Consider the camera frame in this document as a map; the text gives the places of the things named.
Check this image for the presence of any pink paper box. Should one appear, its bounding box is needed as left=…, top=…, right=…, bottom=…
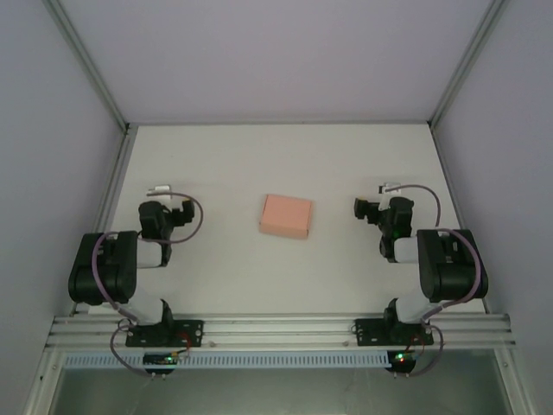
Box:
left=257, top=193, right=313, bottom=241

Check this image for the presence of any aluminium table side beam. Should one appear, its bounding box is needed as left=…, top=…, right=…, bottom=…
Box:
left=429, top=123, right=537, bottom=415
left=21, top=124, right=139, bottom=415

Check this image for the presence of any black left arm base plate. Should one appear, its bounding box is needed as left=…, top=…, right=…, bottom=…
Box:
left=124, top=318, right=205, bottom=348

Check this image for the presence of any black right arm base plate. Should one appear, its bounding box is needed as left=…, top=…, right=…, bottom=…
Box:
left=353, top=317, right=435, bottom=347

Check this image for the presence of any aluminium frame post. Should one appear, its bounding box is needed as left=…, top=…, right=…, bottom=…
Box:
left=54, top=0, right=131, bottom=133
left=427, top=0, right=507, bottom=129

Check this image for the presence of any aluminium mounting rail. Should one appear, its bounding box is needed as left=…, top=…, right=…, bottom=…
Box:
left=45, top=313, right=518, bottom=352

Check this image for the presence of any light blue slotted cable duct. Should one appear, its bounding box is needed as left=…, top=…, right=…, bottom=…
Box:
left=63, top=350, right=390, bottom=369

